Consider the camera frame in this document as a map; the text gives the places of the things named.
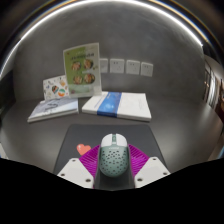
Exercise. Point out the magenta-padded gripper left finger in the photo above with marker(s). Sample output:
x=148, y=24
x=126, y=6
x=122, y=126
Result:
x=75, y=173

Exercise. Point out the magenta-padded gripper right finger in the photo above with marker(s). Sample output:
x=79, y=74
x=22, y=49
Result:
x=151, y=171

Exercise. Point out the green and white computer mouse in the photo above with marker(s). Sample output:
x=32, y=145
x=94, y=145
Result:
x=114, y=158

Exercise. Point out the black mouse pad, red heart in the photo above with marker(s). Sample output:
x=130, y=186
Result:
x=83, y=133

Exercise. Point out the grey striped book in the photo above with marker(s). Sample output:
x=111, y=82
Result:
x=53, y=109

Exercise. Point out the white book with blue band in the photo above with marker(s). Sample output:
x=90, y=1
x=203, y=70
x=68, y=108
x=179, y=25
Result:
x=130, y=106

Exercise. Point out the green standing menu sign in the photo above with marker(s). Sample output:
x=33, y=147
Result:
x=82, y=70

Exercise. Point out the white ceiling light strip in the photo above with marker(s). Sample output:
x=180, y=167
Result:
x=133, y=1

